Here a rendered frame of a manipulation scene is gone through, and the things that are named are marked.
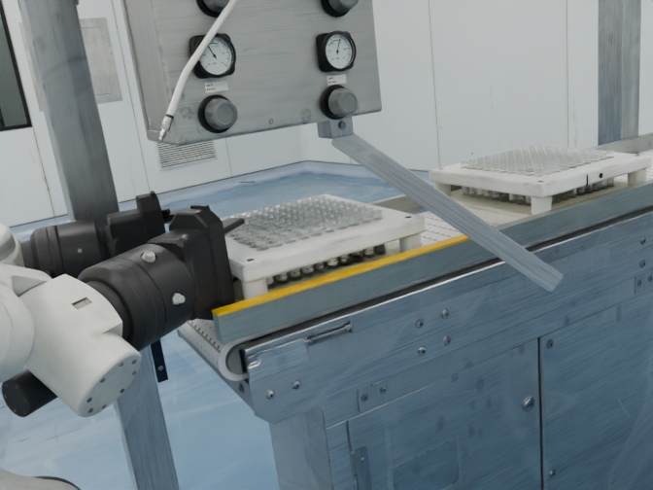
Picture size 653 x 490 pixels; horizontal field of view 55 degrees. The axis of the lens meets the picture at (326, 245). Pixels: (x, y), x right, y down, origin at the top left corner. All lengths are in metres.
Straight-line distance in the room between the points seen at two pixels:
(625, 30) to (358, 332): 0.96
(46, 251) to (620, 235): 0.78
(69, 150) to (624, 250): 0.80
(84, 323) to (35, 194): 5.19
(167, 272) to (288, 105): 0.19
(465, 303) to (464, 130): 4.28
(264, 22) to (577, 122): 3.97
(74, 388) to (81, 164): 0.42
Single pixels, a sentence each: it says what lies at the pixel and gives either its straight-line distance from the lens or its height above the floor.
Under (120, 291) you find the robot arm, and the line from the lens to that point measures 0.57.
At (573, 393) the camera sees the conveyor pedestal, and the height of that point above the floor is 0.51.
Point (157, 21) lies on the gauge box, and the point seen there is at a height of 1.12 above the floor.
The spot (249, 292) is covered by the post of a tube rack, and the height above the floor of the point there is 0.84.
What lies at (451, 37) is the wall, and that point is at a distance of 5.09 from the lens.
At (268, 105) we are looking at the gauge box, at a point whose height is 1.04.
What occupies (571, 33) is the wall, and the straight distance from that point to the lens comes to 4.47.
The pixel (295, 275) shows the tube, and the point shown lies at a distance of 0.74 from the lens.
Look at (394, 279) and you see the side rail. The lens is 0.74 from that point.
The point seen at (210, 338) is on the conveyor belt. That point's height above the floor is 0.80.
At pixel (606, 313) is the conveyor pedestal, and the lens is 1.14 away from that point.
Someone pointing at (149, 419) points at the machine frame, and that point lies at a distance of 0.99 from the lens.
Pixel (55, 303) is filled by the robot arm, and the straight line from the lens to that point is 0.55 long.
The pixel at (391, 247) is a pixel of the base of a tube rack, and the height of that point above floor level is 0.83.
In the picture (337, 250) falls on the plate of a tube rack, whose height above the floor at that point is 0.87.
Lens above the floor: 1.07
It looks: 16 degrees down
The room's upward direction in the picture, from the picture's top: 7 degrees counter-clockwise
